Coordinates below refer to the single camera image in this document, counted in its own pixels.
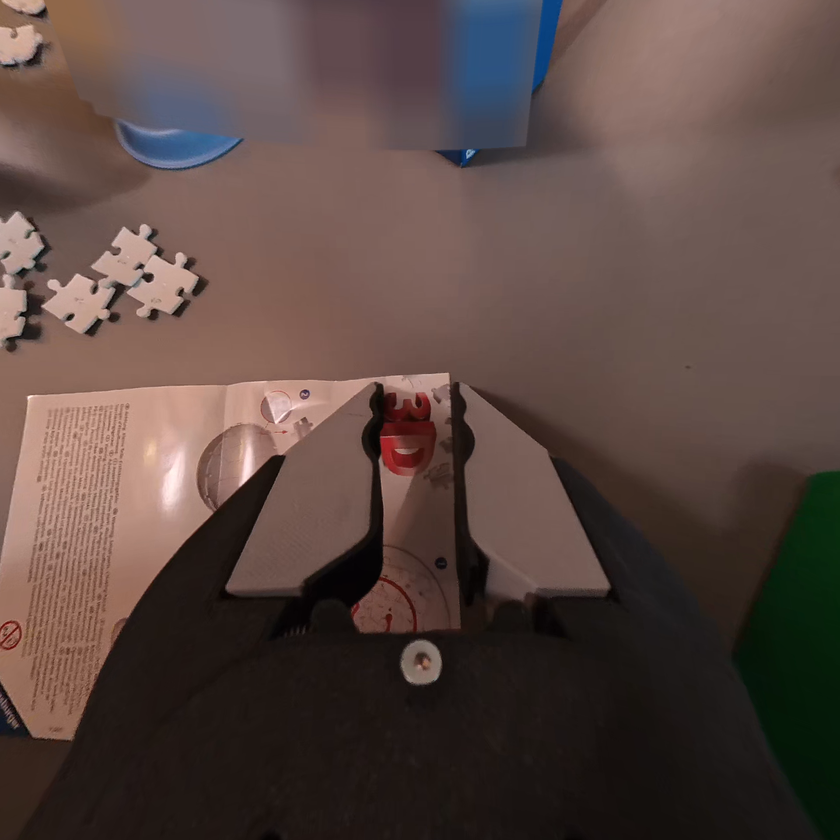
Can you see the green box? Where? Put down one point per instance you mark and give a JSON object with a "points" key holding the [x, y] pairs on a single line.
{"points": [[800, 623]]}

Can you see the single white jigsaw piece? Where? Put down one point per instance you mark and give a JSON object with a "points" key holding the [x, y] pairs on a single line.
{"points": [[79, 303], [19, 5], [124, 254], [164, 287], [19, 44]]}

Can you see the cartoon printed puzzle box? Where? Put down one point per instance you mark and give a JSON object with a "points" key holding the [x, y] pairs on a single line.
{"points": [[546, 39]]}

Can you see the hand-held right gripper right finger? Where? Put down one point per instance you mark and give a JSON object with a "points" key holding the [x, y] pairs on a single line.
{"points": [[525, 518]]}

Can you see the scattered white puzzle pieces group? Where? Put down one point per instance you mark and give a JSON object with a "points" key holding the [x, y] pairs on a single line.
{"points": [[16, 243]]}

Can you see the white instruction leaflet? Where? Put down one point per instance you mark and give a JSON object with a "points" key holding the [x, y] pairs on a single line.
{"points": [[131, 492]]}

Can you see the blue round plastic puzzle stand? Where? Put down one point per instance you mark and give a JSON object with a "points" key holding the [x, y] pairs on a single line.
{"points": [[177, 154]]}

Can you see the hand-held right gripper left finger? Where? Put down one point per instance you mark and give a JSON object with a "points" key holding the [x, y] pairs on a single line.
{"points": [[308, 518]]}

